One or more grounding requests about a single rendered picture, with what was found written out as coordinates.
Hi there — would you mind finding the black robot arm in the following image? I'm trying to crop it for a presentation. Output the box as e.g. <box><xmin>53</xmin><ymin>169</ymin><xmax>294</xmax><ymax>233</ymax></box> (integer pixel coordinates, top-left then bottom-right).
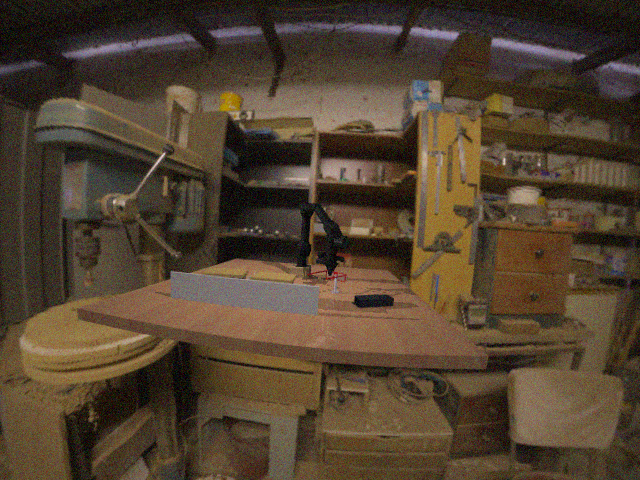
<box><xmin>294</xmin><ymin>203</ymin><xmax>350</xmax><ymax>267</ymax></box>

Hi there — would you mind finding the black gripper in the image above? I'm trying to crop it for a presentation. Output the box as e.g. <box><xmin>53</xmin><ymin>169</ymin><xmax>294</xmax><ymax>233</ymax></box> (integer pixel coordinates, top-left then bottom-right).
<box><xmin>316</xmin><ymin>247</ymin><xmax>345</xmax><ymax>276</ymax></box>

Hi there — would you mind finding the grey flat rectangular panel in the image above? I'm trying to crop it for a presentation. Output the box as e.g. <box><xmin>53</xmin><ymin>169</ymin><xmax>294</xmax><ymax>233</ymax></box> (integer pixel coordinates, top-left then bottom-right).
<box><xmin>170</xmin><ymin>272</ymin><xmax>319</xmax><ymax>316</ymax></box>

